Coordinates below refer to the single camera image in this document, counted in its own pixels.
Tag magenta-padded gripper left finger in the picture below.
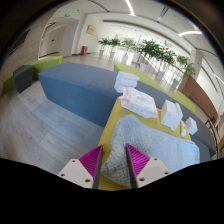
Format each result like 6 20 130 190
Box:
57 144 105 190

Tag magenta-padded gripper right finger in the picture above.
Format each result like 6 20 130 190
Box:
125 143 172 190

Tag light blue towel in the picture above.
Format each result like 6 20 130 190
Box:
100 114 201 188

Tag yellow upholstered ottoman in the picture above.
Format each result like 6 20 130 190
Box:
97 97 193 192

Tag small white tube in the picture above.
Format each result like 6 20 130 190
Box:
179 120 188 138

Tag tall white box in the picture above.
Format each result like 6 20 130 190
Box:
160 99 184 132

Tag white cube box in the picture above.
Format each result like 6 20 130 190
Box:
185 116 199 136

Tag black-framed wooden table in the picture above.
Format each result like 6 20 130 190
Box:
204 117 224 159

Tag lime green upholstered bench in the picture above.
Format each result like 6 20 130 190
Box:
169 90 198 116
2 55 64 94
113 63 168 94

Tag blue upholstered bench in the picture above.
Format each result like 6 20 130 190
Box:
38 62 169 128

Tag stack of white boxes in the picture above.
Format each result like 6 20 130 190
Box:
113 70 140 94

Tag dark grey cube stool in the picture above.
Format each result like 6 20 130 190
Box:
12 64 35 94

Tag row of potted plants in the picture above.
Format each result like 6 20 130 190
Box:
97 35 197 83

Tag ceiling light strips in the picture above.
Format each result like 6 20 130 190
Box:
124 0 224 86

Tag framed wall picture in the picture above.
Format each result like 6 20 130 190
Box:
85 24 97 36

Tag dark wall panel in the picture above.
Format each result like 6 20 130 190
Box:
9 29 31 56

